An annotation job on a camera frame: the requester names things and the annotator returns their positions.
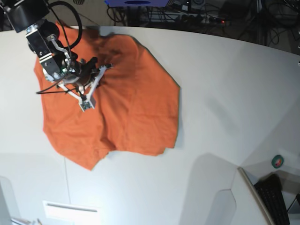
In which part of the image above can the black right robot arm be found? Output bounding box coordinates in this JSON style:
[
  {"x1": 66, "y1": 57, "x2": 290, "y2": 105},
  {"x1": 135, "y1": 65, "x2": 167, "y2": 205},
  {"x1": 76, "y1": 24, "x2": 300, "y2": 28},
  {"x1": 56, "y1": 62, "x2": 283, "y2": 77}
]
[{"x1": 0, "y1": 0, "x2": 98, "y2": 87}]

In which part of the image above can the green tape roll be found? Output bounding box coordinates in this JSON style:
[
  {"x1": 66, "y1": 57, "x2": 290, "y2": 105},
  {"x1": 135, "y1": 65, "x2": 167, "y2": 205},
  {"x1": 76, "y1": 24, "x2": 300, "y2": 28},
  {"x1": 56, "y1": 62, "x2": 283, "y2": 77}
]
[{"x1": 271, "y1": 155, "x2": 284, "y2": 169}]

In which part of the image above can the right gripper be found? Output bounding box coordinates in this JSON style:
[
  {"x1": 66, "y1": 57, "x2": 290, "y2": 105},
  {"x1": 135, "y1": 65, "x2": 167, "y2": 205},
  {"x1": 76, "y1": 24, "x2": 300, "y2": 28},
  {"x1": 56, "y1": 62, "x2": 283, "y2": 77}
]
[{"x1": 25, "y1": 29, "x2": 98, "y2": 86}]

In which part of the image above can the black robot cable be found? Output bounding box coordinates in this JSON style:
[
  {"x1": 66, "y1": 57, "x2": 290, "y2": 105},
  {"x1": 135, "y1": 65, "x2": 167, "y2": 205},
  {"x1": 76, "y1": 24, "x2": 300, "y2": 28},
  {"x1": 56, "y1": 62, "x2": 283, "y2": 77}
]
[{"x1": 35, "y1": 0, "x2": 83, "y2": 95}]

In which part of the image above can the blue bin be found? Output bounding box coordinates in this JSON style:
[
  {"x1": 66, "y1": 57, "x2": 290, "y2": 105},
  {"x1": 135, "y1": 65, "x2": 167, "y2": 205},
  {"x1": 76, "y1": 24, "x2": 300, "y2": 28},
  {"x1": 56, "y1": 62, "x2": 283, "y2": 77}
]
[{"x1": 105, "y1": 0, "x2": 174, "y2": 7}]

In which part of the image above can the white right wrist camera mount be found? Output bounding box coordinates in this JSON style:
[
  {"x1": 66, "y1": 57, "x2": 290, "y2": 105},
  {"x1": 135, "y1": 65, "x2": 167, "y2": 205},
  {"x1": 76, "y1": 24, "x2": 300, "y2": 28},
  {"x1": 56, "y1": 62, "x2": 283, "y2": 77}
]
[{"x1": 58, "y1": 63, "x2": 113, "y2": 112}]

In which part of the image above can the white paper box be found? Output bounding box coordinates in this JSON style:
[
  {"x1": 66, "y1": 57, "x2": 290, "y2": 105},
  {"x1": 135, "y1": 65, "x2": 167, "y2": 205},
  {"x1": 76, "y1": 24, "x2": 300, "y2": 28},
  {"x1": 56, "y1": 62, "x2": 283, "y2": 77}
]
[{"x1": 43, "y1": 201, "x2": 101, "y2": 225}]

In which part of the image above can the orange t-shirt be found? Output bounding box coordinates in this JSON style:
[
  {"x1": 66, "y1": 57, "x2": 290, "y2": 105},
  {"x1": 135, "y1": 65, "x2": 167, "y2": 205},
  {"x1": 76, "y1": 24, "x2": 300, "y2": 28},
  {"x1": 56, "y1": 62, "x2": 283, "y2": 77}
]
[{"x1": 41, "y1": 30, "x2": 180, "y2": 170}]

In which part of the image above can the black keyboard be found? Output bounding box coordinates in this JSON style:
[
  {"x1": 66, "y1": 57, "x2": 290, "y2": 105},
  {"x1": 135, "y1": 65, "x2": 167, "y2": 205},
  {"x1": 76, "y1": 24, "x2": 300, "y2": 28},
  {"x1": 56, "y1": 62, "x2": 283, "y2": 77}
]
[{"x1": 254, "y1": 179, "x2": 290, "y2": 225}]

